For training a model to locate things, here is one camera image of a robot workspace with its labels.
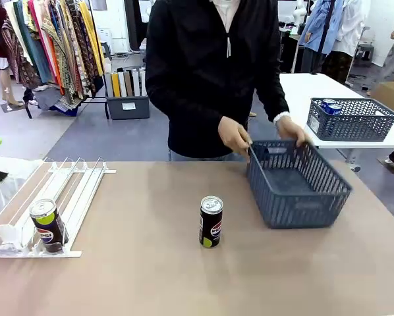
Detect black Pepsi can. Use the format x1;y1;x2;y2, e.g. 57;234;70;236
29;197;69;255
199;196;224;249

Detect blue-grey plastic woven basket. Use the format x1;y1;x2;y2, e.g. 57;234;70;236
306;97;394;143
246;140;353;230

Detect person left forearm black sleeve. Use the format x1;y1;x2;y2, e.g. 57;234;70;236
256;75;291;124

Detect person right forearm black sleeve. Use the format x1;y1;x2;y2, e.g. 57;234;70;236
147;82;231;132

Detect person right hand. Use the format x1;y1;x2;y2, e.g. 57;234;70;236
217;115;253;163

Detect person left hand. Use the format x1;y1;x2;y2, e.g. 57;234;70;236
277;115;312;148

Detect mannequin legs with stand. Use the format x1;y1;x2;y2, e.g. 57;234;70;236
0;67;26;110

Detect grey cloth pile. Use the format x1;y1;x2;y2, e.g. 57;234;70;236
34;87;66;111

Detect brown patterned shawl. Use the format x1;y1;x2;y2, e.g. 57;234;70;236
1;19;42;89

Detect orange hanging garment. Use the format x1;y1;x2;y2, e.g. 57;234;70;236
45;32;65;95

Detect green hanging garment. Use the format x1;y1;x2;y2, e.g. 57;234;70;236
14;0;53;84

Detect multicolour patterned hanging garment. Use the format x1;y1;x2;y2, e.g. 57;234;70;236
40;13;86;99

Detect grey fabric roll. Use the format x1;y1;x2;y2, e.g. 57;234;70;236
103;72;114;98

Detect yellow fabric roll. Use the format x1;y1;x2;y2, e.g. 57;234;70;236
111;72;121;98

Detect grey storage bin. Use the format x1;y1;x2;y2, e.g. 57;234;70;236
105;94;151;120

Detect white fabric roll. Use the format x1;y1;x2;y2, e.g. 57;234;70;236
117;70;128;97

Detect yellow hanging garment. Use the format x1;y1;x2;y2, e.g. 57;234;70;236
79;1;105;77

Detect brown fabric roll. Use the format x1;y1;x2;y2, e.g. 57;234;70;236
123;70;134;97

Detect white box appliance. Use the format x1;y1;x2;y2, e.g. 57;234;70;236
99;28;129;55

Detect person torso black jacket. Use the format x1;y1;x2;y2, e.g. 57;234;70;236
144;0;290;162

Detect white folding table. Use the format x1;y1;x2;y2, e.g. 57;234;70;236
278;72;394;149

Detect white mannequin torso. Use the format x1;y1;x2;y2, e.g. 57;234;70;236
291;0;308;34

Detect light blue shirt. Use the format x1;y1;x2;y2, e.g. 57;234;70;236
298;0;345;55

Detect dark patterned skirt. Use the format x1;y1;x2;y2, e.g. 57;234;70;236
325;51;353;83

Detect white hanging shirt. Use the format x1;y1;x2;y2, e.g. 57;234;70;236
331;0;366;55

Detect grey step stool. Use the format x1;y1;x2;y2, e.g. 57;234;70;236
354;42;376;62

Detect brown cardboard box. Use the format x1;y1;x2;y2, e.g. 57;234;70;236
370;81;394;123

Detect white wire can dispenser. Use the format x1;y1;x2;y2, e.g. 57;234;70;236
0;157;117;259

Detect black clothes rack frame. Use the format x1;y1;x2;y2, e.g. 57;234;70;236
24;0;111;120

